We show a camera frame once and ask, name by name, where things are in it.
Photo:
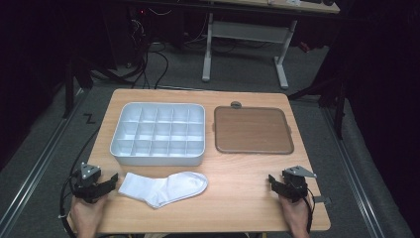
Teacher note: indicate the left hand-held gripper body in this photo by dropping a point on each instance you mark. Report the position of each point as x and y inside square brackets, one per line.
[88, 185]

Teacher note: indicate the dark computer cabinet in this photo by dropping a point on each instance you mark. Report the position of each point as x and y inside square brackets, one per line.
[124, 36]

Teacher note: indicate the brown square tray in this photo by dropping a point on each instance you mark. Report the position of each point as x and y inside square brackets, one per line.
[252, 130]

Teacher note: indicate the small red object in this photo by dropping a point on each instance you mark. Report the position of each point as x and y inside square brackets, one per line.
[304, 47]

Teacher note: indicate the desk with white metal frame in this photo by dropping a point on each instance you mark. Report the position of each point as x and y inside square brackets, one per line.
[247, 31]

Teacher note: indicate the white sock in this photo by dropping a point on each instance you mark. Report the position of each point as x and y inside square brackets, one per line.
[165, 188]

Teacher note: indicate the person's left hand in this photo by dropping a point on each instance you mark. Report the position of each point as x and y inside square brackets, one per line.
[87, 213]

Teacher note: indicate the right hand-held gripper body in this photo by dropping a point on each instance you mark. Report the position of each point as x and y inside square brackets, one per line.
[295, 185]

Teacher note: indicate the metal floor rail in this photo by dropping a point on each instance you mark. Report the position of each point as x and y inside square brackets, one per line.
[353, 172]
[39, 158]

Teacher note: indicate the black zigzag floor tape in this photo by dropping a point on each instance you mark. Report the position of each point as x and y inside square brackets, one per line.
[89, 118]

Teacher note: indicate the black metal stand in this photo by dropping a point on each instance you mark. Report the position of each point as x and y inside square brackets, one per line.
[70, 86]
[338, 109]

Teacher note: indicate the white divided storage box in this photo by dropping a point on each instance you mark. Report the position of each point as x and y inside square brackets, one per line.
[158, 134]

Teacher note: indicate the grey round table grommet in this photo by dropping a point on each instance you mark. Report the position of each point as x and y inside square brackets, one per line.
[235, 104]

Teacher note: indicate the person's right hand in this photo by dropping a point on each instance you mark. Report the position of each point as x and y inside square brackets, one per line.
[295, 211]

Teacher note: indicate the grey tape strip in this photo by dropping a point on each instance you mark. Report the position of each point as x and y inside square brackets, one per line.
[322, 199]

